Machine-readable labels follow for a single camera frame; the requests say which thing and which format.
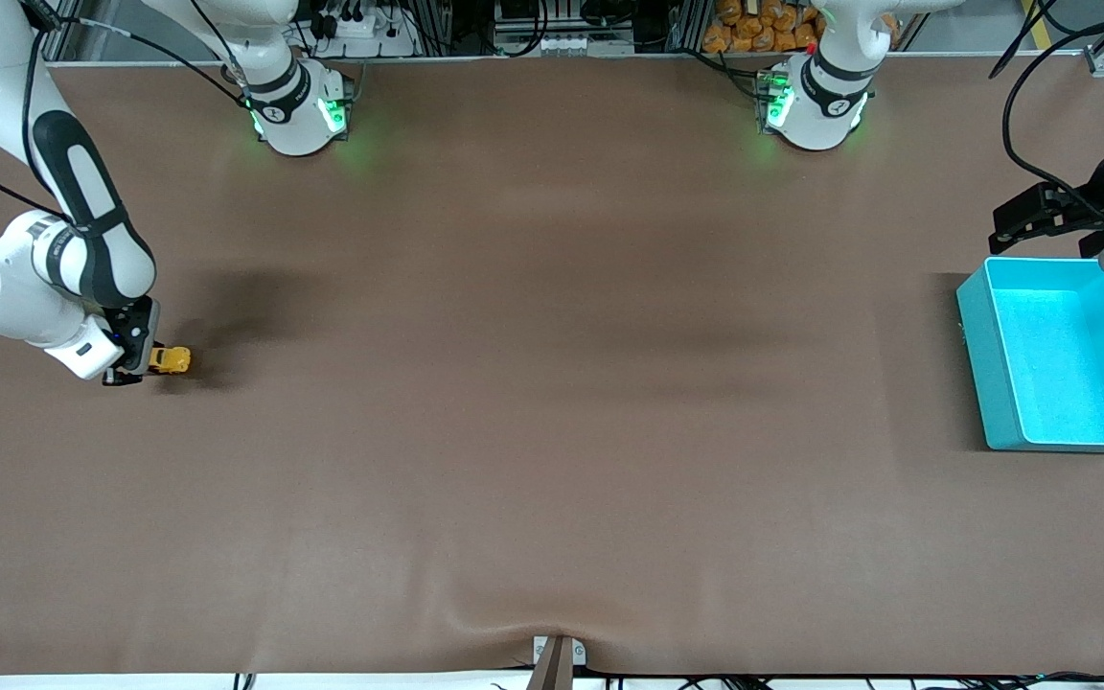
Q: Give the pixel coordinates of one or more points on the brown table mat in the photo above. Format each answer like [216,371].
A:
[552,383]

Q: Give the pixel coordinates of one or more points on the bag of orange items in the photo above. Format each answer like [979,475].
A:
[753,29]

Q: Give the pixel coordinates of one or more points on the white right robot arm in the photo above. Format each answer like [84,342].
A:
[82,240]

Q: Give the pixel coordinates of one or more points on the teal plastic bin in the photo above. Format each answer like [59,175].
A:
[1069,364]

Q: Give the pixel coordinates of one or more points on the yellow beetle toy car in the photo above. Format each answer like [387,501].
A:
[173,360]

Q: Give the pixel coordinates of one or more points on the white power strip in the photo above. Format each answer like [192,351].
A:
[389,43]

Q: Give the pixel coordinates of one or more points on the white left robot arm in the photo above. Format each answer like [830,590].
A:
[825,105]

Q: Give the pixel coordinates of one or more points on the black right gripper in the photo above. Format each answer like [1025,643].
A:
[138,337]

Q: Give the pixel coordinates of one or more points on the aluminium frame profile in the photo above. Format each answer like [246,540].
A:
[68,34]

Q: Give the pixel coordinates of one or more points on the black and silver electronics rack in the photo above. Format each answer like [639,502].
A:
[562,43]

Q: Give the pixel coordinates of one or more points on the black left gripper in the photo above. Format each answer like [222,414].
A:
[1092,207]

